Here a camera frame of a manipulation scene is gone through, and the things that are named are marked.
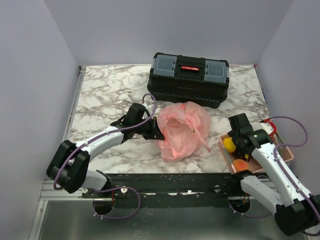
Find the black mounting rail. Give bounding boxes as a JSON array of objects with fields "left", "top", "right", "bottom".
[{"left": 82, "top": 173, "right": 245, "bottom": 209}]

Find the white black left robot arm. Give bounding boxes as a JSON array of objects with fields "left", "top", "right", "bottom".
[{"left": 46, "top": 103, "right": 165, "bottom": 198}]

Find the orange fake peach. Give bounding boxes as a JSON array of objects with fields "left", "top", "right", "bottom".
[{"left": 232, "top": 159, "right": 249, "bottom": 172}]

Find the black toolbox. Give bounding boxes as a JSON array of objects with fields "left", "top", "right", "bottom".
[{"left": 147, "top": 52, "right": 230, "bottom": 109}]

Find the silver aluminium frame rail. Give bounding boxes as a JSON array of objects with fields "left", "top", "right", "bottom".
[{"left": 39, "top": 179, "right": 93, "bottom": 201}]

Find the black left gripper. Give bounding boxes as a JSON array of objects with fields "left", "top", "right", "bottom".
[{"left": 134, "top": 117, "right": 166, "bottom": 141}]

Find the yellow fake lemon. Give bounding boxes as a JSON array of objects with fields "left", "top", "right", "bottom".
[{"left": 222, "top": 137, "right": 236, "bottom": 154}]

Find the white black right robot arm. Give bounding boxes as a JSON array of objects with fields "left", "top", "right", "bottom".
[{"left": 227, "top": 113, "right": 320, "bottom": 236}]

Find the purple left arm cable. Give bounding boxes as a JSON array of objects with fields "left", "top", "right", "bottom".
[{"left": 52, "top": 93, "right": 158, "bottom": 221}]

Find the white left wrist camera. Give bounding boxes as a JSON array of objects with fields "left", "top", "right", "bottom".
[{"left": 142, "top": 102, "right": 154, "bottom": 115}]

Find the pink plastic bag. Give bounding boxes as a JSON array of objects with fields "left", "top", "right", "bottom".
[{"left": 157, "top": 101, "right": 211, "bottom": 162}]

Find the pink plastic basket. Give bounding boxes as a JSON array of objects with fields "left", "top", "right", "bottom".
[{"left": 218, "top": 134, "right": 294, "bottom": 174}]

